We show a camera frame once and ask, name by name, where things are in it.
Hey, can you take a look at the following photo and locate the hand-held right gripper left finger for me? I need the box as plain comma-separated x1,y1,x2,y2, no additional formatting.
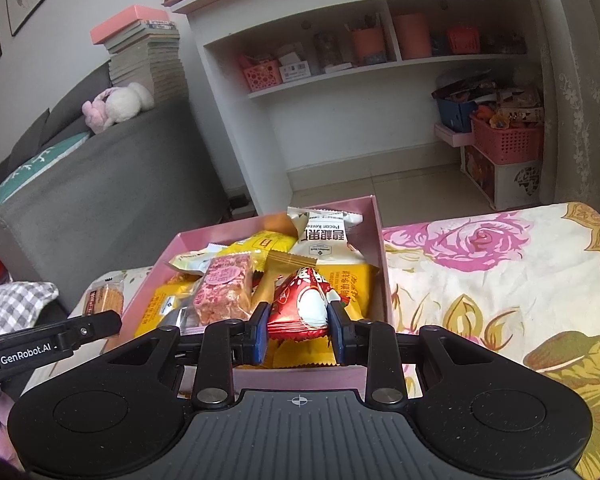
107,302,271,411

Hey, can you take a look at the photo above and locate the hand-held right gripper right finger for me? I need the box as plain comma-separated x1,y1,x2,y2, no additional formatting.
327,300,481,408

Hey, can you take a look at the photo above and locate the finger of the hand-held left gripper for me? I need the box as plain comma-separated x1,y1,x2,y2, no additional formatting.
64,310,124,352

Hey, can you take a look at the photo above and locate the brown biscuit packet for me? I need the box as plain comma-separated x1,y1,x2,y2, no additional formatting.
82,280,127,318

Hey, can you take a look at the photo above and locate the red white snack packet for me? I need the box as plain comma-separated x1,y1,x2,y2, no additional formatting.
267,266,349,344

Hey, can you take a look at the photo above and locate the yellow snack packet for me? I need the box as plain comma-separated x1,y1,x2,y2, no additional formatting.
230,230,299,262
134,282,197,339
272,264,379,368

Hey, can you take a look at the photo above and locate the pink nougat packet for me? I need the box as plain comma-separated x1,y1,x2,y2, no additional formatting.
192,254,257,326

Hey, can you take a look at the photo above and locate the gold snack packet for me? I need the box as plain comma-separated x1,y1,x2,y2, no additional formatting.
250,251,322,312

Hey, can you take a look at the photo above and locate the pink cardboard box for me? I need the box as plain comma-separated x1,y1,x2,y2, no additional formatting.
102,195,396,392

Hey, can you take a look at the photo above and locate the silver foil packet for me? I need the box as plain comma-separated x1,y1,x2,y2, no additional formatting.
160,305,202,334

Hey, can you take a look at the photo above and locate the white green-print snack packet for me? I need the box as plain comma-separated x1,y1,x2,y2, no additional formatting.
172,244,232,277

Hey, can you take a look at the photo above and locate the white nut snack packet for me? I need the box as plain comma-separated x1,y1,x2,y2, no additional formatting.
286,207,364,267

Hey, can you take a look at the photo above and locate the grey checked pillow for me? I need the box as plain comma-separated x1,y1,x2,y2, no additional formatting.
0,282,61,339

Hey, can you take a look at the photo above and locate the grey sofa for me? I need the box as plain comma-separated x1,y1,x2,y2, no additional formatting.
0,62,231,313

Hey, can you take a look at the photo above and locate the floral printed blanket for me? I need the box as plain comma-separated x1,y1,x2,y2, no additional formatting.
80,202,600,480

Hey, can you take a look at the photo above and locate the teal cushion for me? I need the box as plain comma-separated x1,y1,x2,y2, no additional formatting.
0,132,92,207

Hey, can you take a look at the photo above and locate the dark grey cushion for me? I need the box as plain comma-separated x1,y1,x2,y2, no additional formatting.
10,107,52,172

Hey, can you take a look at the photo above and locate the white shelf unit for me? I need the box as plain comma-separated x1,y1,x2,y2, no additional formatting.
172,0,547,207

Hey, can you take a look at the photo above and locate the pink white plush toy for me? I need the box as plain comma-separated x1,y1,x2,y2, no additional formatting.
82,82,156,135

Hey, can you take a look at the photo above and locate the white storage box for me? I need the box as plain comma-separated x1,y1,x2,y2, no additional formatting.
462,145,542,212

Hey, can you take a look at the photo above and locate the pink tray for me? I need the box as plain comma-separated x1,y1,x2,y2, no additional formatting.
434,122,474,149

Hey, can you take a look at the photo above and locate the blue plastic basket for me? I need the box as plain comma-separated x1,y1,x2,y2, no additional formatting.
436,97,477,134

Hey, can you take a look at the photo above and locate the red plastic basket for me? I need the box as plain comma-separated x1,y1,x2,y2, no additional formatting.
471,115,544,167

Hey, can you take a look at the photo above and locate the pink lattice basket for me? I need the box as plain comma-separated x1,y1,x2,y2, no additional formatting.
237,57,284,94

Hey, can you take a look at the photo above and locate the small white box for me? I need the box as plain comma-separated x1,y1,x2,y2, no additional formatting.
279,60,313,83

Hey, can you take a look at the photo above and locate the stack of books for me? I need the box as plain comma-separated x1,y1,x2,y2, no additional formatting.
105,20,189,102

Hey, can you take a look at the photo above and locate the dark patterned jar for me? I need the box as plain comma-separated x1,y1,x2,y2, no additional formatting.
314,32,342,74

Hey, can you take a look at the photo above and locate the small red basket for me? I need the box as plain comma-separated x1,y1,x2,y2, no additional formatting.
447,27,482,56

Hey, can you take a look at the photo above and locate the floral lace curtain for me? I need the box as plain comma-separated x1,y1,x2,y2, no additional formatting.
525,0,600,212

